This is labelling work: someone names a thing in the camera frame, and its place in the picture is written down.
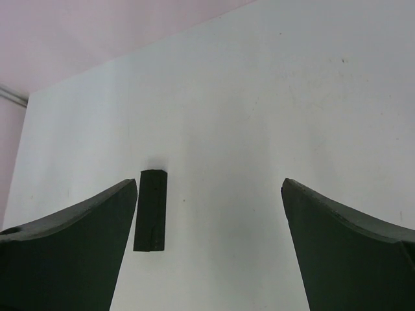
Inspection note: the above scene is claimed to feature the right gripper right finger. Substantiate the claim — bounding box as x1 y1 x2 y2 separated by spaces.
281 179 414 310

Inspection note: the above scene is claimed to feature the black glasses case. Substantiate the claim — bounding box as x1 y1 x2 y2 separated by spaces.
133 169 168 252

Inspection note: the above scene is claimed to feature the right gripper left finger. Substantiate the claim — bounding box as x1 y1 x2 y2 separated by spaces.
1 179 137 310

